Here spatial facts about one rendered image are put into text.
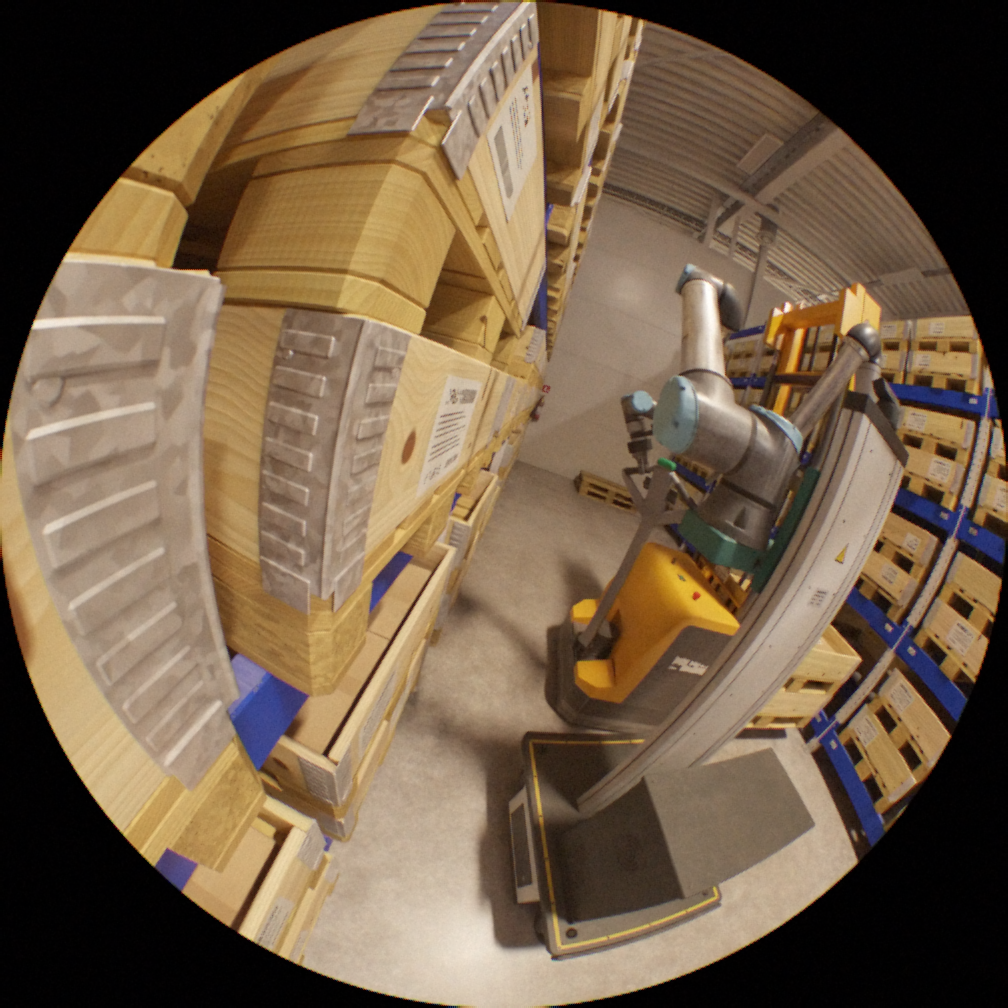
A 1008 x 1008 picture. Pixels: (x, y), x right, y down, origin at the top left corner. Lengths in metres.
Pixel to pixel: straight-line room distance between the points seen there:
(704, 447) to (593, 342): 6.61
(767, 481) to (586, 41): 0.91
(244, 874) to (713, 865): 0.86
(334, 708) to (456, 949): 1.09
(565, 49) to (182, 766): 0.96
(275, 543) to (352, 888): 1.36
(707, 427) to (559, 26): 0.81
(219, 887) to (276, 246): 0.73
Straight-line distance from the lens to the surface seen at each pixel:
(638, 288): 7.71
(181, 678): 0.17
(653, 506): 1.60
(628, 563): 1.70
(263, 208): 0.29
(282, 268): 0.25
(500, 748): 1.81
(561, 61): 0.86
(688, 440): 0.69
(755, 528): 0.77
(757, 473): 0.76
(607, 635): 2.00
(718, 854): 0.97
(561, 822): 1.38
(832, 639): 3.12
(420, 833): 1.56
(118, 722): 0.16
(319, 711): 0.74
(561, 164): 1.13
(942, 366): 3.69
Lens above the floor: 1.50
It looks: 19 degrees down
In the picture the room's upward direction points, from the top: 19 degrees clockwise
